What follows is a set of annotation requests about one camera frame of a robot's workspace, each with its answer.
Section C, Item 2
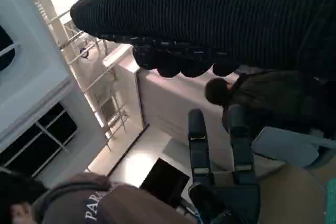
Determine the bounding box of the bare left hand blue tape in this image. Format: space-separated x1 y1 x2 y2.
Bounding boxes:
181 104 262 224

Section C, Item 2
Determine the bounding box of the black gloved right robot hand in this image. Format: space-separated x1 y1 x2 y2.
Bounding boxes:
70 0 336 78

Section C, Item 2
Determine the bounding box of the black laptop screen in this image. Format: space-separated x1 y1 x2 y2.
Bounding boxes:
139 157 190 204

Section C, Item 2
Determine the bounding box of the grey chair with solid seat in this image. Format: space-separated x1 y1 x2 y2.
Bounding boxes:
251 126 326 168

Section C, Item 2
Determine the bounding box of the person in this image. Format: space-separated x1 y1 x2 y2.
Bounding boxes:
204 69 336 141

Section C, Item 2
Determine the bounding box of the green cutting mat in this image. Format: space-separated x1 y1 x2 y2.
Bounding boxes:
324 176 336 224

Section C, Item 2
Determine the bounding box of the dark glass window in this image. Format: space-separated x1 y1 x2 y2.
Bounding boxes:
0 102 78 179

